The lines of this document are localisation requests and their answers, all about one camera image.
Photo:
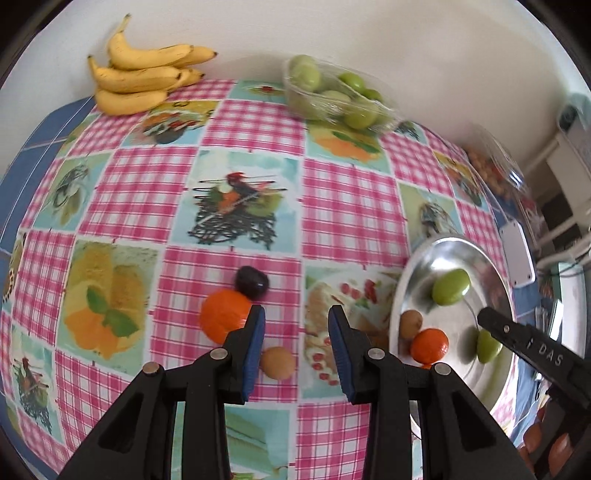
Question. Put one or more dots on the orange mandarin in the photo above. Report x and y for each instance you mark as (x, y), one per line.
(429, 346)
(221, 314)

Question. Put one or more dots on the round stainless steel plate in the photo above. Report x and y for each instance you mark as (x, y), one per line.
(466, 258)

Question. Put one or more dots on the group of wrapped green jujubes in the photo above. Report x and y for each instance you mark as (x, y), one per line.
(355, 115)

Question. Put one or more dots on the white rectangular plastic box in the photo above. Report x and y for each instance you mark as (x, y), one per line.
(517, 254)

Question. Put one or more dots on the clear plastic wrapped tray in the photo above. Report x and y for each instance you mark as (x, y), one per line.
(300, 104)

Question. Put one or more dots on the blue cloth with white lines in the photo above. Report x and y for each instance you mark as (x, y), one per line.
(32, 138)

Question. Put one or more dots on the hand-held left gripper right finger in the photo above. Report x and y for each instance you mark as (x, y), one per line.
(341, 355)

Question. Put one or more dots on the brown longan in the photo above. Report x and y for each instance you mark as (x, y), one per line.
(277, 363)
(410, 324)

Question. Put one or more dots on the yellow banana bunch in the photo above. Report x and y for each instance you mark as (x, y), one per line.
(134, 78)

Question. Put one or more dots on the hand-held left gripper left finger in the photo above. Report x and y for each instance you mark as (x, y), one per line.
(254, 355)

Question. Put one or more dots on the dark purple plum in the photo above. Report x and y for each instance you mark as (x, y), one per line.
(251, 282)

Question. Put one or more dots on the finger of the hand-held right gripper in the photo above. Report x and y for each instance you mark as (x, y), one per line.
(503, 328)

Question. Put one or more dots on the green jujube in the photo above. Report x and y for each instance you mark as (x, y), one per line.
(451, 286)
(488, 346)

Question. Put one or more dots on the pile of small brown longans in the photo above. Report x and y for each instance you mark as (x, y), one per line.
(485, 168)

